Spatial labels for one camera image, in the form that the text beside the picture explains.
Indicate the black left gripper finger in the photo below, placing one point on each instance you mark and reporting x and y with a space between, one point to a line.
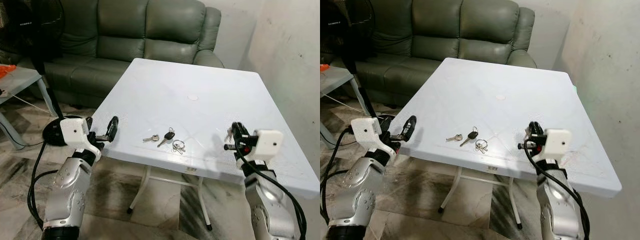
89 125
391 125
113 129
410 129

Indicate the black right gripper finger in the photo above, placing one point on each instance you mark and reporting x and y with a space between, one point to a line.
236 131
531 131
540 132
245 132

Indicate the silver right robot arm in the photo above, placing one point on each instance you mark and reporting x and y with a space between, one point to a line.
555 210
265 205

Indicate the white plastic folding table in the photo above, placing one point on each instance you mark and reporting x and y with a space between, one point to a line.
200 115
500 120

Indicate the black standing fan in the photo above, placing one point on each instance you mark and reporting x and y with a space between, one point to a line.
50 134

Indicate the white round table plug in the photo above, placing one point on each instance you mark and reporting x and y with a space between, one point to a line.
500 97
192 98

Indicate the black head car key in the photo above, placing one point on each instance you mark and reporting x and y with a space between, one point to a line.
169 135
472 134

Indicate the grey side table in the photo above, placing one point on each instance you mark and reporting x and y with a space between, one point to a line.
332 80
17 80

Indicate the orange object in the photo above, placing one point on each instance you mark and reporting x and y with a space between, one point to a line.
6 71
324 67

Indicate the green leather sofa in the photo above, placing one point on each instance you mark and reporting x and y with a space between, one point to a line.
440 30
125 30

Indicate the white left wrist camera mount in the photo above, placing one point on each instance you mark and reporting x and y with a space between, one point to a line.
367 131
75 130

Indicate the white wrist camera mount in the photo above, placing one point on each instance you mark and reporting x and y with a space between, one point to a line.
367 131
267 142
75 130
556 142

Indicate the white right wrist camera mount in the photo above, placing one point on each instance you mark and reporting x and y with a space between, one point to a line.
556 142
267 142

